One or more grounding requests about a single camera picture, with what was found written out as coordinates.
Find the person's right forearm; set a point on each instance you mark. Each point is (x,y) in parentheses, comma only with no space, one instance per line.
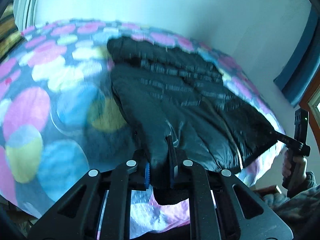
(300,200)

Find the striped padded headboard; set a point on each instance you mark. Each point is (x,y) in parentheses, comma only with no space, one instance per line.
(25,7)

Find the blue curtain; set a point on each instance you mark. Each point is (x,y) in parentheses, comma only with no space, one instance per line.
(300,80)

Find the brown wooden furniture edge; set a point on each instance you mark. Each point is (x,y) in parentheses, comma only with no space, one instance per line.
(267,191)

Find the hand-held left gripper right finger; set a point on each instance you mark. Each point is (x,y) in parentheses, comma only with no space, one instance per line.
(172,172)

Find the bed with polka-dot sheet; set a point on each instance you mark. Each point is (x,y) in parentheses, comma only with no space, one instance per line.
(50,105)

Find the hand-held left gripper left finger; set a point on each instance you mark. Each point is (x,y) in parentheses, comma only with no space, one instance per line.
(147,177)

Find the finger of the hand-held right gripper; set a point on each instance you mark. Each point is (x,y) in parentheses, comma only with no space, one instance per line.
(287,140)

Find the brown wooden window frame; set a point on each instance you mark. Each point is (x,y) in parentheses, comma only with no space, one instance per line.
(315,130)

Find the striped pillow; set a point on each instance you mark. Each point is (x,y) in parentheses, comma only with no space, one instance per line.
(7,30)

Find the black puffer jacket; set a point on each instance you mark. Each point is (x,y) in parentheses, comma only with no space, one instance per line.
(187,92)

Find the person's right hand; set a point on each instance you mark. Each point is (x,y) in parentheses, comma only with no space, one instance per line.
(301,167)

